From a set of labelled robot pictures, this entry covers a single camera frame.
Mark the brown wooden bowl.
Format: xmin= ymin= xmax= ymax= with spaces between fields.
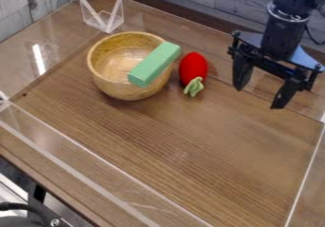
xmin=88 ymin=31 xmax=173 ymax=101

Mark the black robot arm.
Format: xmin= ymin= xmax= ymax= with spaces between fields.
xmin=228 ymin=0 xmax=325 ymax=109

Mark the clear acrylic tray wall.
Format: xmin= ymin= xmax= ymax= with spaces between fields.
xmin=0 ymin=92 xmax=213 ymax=227

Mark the clear acrylic stand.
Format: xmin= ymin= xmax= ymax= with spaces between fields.
xmin=80 ymin=0 xmax=125 ymax=33

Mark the black metal clamp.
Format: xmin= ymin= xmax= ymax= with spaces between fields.
xmin=27 ymin=185 xmax=74 ymax=227

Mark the red toy strawberry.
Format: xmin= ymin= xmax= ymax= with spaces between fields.
xmin=180 ymin=52 xmax=209 ymax=97

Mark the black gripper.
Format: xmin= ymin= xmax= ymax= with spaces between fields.
xmin=228 ymin=2 xmax=325 ymax=109

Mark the green rectangular block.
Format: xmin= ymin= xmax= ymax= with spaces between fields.
xmin=128 ymin=42 xmax=183 ymax=87

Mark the black cable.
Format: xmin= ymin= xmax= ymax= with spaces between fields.
xmin=0 ymin=199 xmax=39 ymax=219

